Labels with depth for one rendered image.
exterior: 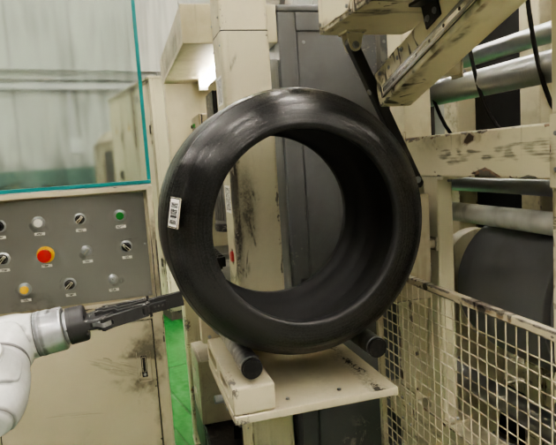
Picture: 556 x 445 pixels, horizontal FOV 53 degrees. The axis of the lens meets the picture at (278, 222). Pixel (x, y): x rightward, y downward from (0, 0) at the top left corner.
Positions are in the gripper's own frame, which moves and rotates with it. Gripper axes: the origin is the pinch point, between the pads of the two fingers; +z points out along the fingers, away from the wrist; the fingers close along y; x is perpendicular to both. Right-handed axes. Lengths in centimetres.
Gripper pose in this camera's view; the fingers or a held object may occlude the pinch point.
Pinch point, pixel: (166, 301)
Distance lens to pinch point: 121.4
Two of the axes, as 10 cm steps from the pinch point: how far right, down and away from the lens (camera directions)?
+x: 1.9, 9.7, 1.4
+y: -2.7, -0.9, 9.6
